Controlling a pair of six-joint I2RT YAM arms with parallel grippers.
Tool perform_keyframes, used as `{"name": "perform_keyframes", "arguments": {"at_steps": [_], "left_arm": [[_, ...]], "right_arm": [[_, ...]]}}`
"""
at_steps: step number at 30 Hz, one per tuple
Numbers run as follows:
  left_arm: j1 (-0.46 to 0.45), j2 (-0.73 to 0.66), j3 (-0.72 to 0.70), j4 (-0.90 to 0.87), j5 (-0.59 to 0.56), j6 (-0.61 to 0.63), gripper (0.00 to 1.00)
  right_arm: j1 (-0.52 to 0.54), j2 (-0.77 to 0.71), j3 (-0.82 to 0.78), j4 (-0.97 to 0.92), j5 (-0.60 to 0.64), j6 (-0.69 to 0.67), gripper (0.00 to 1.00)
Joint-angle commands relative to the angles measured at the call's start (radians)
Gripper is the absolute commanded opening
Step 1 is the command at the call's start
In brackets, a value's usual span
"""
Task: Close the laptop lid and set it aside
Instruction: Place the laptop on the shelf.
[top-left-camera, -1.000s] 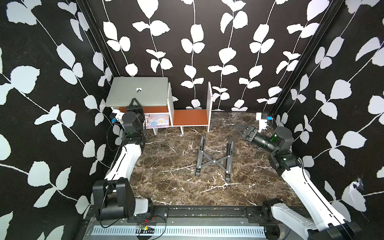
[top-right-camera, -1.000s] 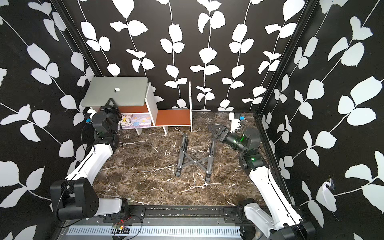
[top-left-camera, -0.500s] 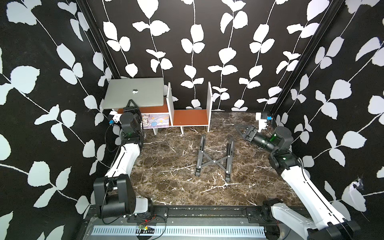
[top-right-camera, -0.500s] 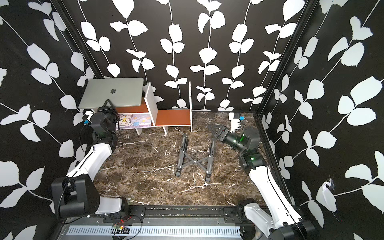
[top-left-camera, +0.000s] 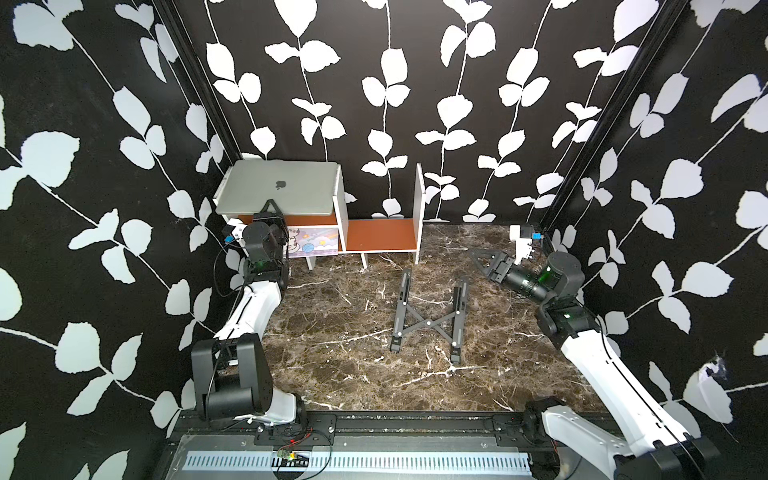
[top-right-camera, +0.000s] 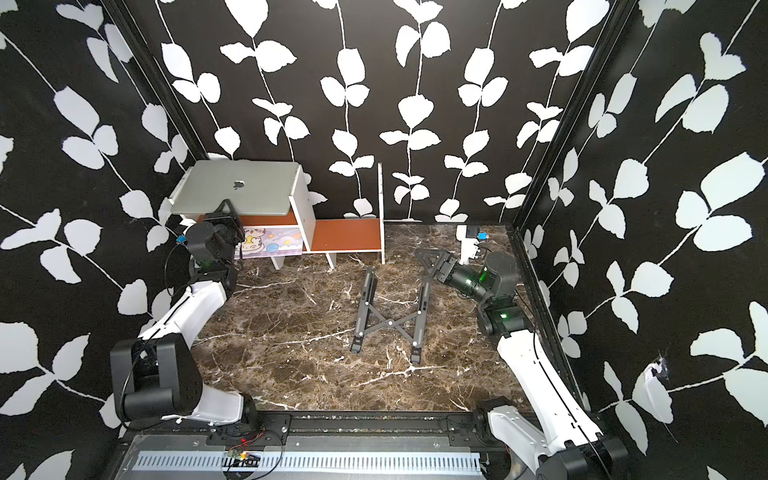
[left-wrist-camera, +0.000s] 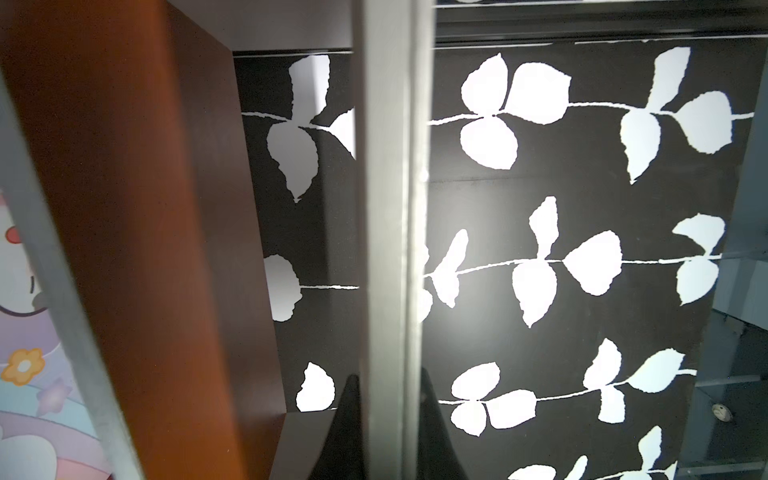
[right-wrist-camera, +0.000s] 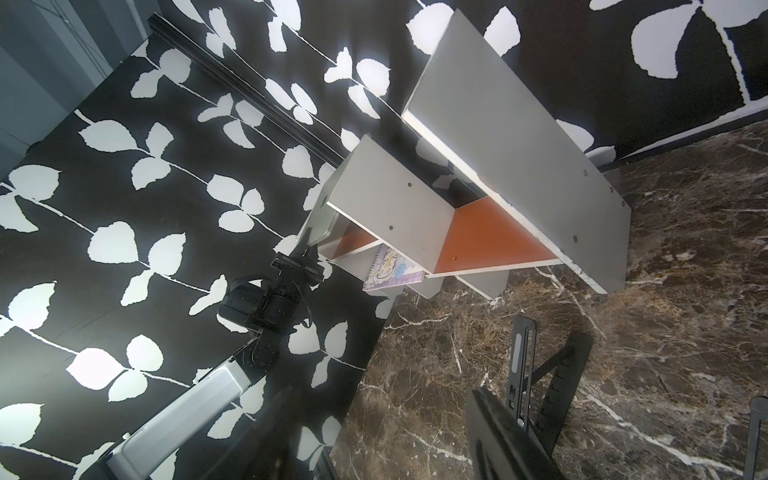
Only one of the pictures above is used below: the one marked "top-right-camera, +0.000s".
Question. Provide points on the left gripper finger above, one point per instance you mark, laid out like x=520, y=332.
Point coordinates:
x=232, y=211
x=213, y=210

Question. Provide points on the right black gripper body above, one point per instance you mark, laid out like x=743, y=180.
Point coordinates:
x=452, y=265

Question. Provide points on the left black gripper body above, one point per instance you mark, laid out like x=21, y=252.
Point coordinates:
x=229, y=230

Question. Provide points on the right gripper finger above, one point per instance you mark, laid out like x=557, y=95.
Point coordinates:
x=429, y=266
x=431, y=254

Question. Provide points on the silver laptop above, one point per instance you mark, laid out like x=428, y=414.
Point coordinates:
x=256, y=188

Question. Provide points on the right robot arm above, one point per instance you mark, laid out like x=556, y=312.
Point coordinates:
x=564, y=442

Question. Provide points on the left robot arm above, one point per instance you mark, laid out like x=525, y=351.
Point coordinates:
x=155, y=375

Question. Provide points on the black folding laptop stand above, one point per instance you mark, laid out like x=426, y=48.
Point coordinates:
x=370, y=318

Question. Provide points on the cartoon cover notebook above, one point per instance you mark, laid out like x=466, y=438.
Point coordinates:
x=272, y=242

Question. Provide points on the white and brown desk shelf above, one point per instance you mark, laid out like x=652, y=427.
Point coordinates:
x=328, y=237

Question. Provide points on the small circuit board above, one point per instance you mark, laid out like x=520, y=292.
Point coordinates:
x=242, y=461

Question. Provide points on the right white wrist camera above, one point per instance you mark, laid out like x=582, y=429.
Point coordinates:
x=469, y=237

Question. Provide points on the black front rail base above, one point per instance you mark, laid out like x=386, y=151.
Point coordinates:
x=459, y=429

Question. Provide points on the white slotted cable duct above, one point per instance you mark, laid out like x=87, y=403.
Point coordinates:
x=393, y=463

